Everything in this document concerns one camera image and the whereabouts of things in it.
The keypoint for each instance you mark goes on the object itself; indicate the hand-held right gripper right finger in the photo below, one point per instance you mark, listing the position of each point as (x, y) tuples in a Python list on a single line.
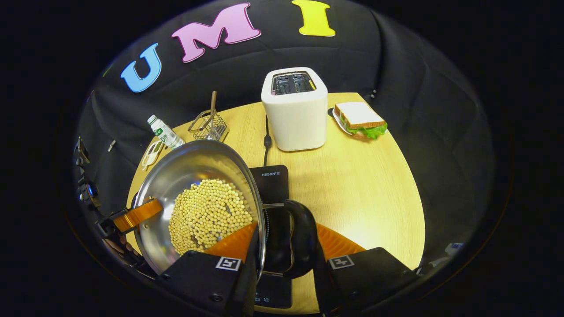
[(365, 277)]

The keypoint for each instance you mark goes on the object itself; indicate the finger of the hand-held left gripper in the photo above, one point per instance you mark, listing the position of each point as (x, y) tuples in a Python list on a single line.
[(139, 214)]

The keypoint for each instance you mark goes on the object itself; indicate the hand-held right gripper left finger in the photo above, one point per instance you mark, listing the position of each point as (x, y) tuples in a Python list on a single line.
[(207, 281)]

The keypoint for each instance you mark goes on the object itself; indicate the stainless steel pot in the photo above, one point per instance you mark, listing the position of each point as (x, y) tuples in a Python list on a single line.
[(194, 167)]

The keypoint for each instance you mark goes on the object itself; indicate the black induction cooktop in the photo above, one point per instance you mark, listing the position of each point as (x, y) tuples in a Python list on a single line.
[(273, 182)]

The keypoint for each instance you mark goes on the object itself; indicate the metal cloth clip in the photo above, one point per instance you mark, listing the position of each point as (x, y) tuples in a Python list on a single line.
[(112, 145)]

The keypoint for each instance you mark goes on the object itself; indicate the white divided dish of beans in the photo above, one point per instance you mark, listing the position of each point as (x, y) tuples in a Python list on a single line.
[(152, 154)]

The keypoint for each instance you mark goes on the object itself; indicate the pile of soybeans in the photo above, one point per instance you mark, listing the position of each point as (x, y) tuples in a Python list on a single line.
[(207, 211)]

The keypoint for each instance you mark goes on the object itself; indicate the white bottle with green label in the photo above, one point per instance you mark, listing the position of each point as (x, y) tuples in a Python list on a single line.
[(165, 132)]

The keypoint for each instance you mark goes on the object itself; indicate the white plate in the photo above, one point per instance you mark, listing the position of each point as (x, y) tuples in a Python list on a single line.
[(339, 125)]

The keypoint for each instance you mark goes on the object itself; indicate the sandwich with lettuce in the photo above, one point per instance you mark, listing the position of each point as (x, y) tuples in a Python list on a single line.
[(359, 116)]

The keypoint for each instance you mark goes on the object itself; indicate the white toaster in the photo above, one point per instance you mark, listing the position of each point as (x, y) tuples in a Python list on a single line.
[(295, 119)]

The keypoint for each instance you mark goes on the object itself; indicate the black backdrop cloth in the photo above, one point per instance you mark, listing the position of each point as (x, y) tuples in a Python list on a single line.
[(418, 110)]

